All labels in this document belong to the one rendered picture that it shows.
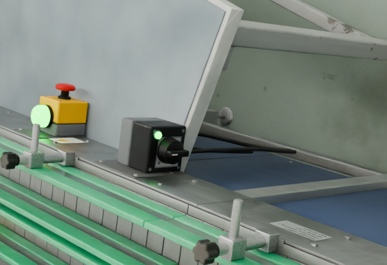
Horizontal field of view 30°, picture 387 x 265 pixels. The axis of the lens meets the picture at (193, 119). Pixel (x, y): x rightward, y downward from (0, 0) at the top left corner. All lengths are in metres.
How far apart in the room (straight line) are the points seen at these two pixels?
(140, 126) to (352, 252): 0.43
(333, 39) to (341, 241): 0.60
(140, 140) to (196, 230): 0.25
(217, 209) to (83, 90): 0.53
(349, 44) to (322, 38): 0.10
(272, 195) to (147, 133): 0.23
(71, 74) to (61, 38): 0.08
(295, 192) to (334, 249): 0.32
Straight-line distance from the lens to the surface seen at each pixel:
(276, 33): 1.35
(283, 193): 1.22
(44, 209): 1.28
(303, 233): 0.99
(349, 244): 0.98
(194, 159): 1.47
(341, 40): 1.52
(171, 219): 1.03
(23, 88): 1.66
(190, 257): 1.06
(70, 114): 1.43
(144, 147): 1.19
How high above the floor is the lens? 1.60
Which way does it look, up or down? 44 degrees down
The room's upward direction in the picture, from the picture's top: 90 degrees counter-clockwise
